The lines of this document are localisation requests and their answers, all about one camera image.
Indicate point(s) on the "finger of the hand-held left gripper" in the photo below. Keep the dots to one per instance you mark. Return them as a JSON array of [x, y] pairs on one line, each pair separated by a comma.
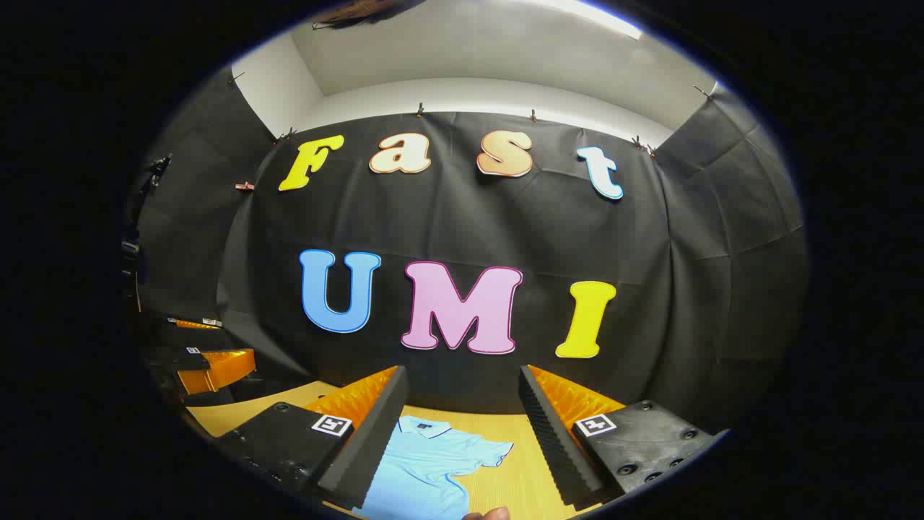
[[224, 367], [195, 324]]

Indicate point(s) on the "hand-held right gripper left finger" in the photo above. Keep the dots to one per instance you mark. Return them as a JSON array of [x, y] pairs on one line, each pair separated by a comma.
[[375, 440]]

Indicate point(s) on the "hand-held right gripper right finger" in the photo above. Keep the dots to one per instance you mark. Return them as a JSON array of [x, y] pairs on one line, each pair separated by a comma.
[[552, 440]]

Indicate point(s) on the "light blue T-shirt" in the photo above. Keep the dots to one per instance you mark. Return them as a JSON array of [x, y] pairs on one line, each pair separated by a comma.
[[426, 469]]

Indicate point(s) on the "orange cloth clip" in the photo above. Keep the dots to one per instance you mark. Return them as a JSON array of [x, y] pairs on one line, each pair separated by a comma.
[[244, 186]]

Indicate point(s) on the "black backdrop cloth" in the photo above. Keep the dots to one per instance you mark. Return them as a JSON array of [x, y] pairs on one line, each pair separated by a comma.
[[462, 224]]

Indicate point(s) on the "dark brown object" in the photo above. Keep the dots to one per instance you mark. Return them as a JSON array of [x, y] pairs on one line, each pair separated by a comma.
[[361, 11]]

